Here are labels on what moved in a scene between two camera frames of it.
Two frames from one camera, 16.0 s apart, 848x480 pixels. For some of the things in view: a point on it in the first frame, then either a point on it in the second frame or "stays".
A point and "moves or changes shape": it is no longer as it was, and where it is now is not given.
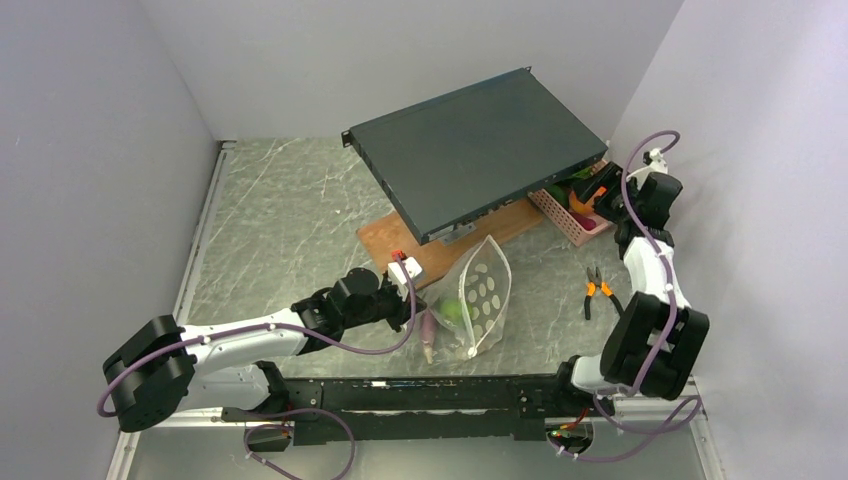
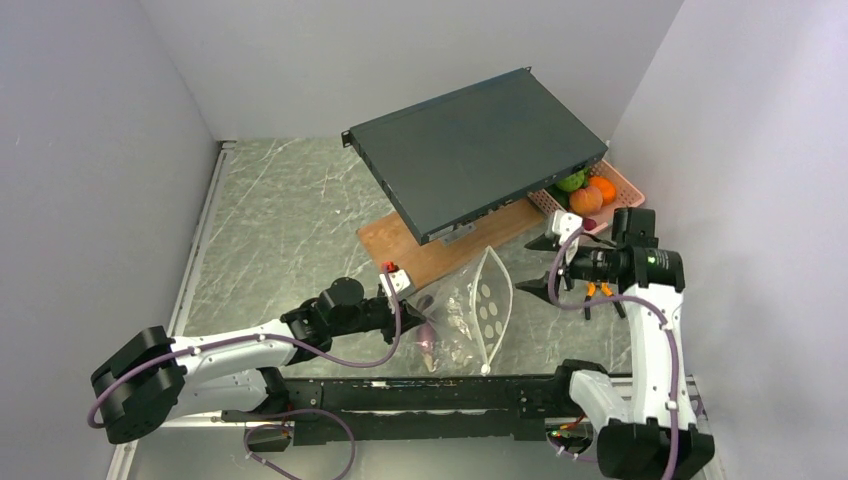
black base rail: [508, 407] stays
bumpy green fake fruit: [452, 310] to [572, 182]
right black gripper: [611, 177] to [540, 286]
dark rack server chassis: [452, 159] stays
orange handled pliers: [594, 280] stays
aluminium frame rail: [127, 440] stays
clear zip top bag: [470, 304] moves or changes shape
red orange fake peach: [579, 206] stays
